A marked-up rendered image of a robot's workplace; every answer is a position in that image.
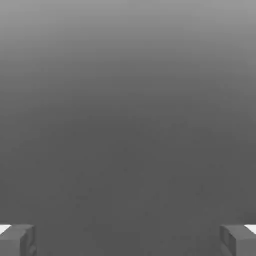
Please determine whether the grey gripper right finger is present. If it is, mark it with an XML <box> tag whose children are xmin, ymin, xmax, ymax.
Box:
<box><xmin>219</xmin><ymin>223</ymin><xmax>256</xmax><ymax>256</ymax></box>

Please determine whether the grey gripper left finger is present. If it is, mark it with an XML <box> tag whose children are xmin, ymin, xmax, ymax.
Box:
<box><xmin>0</xmin><ymin>223</ymin><xmax>38</xmax><ymax>256</ymax></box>

